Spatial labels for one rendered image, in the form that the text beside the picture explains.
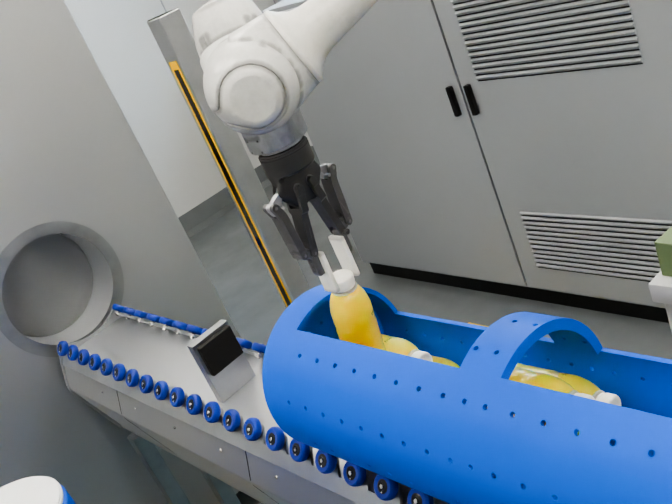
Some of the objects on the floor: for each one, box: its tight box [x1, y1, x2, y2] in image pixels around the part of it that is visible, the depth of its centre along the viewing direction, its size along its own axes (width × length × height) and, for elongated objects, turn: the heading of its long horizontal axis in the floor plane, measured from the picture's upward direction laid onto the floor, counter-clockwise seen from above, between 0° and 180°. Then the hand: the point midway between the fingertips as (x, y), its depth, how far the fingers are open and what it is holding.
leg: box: [200, 469, 241, 504], centre depth 256 cm, size 6×6×63 cm
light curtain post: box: [147, 8, 310, 308], centre depth 208 cm, size 6×6×170 cm
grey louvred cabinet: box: [261, 0, 672, 323], centre depth 314 cm, size 54×215×145 cm, turn 80°
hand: (334, 264), depth 118 cm, fingers closed on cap, 4 cm apart
